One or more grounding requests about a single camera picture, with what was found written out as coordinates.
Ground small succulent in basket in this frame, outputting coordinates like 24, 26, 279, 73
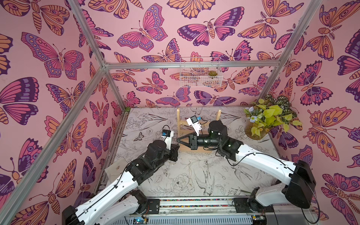
208, 71, 218, 77

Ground potted green plant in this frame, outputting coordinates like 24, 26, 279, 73
244, 94, 302, 140

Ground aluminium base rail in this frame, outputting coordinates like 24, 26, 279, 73
92, 195, 318, 225

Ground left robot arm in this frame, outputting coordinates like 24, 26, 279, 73
62, 140, 180, 225

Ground grey paper card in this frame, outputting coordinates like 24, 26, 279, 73
105, 158, 128, 185

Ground white wire basket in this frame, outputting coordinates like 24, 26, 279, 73
178, 56, 223, 89

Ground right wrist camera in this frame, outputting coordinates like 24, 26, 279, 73
186, 115, 202, 136

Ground wooden jewelry display stand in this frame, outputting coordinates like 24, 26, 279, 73
175, 108, 222, 154

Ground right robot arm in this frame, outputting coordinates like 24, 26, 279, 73
177, 121, 316, 209

